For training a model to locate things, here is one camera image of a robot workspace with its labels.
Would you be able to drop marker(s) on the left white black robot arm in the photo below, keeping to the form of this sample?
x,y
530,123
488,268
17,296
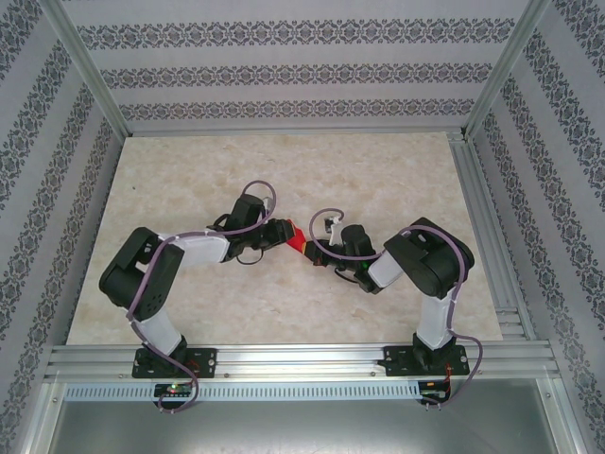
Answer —
x,y
137,279

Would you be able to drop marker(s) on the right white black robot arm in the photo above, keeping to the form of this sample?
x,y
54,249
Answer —
x,y
430,260

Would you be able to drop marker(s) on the grey metal sheet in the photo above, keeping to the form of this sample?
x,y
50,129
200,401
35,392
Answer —
x,y
302,428

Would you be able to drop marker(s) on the long aluminium mounting rail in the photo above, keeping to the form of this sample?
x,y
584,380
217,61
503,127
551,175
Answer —
x,y
302,354

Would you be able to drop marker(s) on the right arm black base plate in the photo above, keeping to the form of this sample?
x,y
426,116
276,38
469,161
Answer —
x,y
397,361

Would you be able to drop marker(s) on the aluminium side rail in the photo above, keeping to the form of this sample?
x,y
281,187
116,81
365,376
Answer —
x,y
487,227

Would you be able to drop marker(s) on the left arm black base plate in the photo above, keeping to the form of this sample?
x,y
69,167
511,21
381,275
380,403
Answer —
x,y
203,361

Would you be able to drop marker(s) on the aluminium frame post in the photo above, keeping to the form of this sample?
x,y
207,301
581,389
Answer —
x,y
508,66
85,66

